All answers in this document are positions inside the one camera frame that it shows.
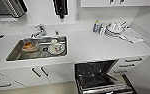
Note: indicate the steel paper towel dispenser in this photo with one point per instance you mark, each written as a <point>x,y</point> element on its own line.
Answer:
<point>11,8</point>

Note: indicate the orange bowl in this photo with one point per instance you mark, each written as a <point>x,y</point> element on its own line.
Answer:
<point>29,46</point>

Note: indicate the clear dish soap bottle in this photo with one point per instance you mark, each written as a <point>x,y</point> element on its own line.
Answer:
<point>96,27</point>

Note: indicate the white dish cloth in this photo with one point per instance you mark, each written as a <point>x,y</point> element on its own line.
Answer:
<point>133,35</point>

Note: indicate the black wall soap dispenser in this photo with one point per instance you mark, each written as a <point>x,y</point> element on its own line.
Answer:
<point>60,8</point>

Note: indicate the white cup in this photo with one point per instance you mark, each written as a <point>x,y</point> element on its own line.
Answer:
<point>55,45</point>

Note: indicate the white wall outlet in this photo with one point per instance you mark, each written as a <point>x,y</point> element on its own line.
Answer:
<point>77,16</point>

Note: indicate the small white container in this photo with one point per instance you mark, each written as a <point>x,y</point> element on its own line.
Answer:
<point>102,29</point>

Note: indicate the steel kitchen sink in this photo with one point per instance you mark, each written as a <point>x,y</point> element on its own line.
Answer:
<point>14,53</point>

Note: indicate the white two-door base cabinet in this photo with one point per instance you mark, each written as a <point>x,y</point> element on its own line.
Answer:
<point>34,75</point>

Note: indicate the stack of white dishes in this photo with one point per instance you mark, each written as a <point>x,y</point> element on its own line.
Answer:
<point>115,29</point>

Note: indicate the chrome faucet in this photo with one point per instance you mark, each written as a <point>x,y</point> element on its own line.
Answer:
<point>39,31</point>

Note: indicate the white three-door wall cabinet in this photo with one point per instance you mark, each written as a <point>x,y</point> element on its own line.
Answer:
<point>119,2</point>

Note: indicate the stainless steel dishwasher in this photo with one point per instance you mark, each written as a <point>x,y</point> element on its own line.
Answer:
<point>101,80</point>

